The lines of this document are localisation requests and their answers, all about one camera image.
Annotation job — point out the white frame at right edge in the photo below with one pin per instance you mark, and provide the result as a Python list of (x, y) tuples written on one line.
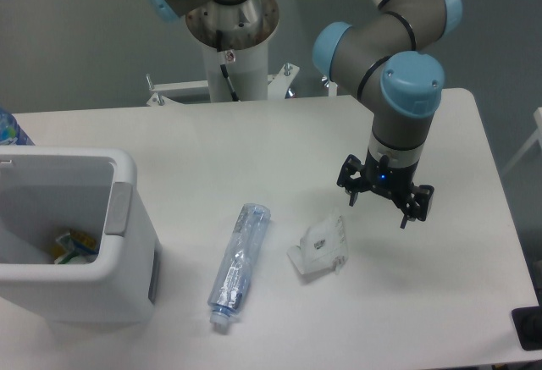
[(534, 138)]

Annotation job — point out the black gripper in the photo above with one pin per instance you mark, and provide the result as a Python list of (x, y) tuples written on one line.
[(392, 183)]

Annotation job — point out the white plastic trash can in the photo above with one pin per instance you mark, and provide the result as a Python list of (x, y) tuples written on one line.
[(45, 192)]

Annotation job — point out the white plastic pouch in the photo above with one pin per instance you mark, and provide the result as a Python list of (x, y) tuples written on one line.
[(323, 248)]

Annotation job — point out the yellow green trash wrapper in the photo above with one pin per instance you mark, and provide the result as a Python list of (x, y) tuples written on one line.
[(74, 247)]

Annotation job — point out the black device at table edge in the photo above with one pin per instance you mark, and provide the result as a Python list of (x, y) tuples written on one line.
[(527, 322)]

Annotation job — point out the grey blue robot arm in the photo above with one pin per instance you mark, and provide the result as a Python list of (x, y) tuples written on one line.
[(382, 65)]

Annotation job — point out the crushed clear plastic bottle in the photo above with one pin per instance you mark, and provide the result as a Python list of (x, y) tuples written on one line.
[(234, 275)]

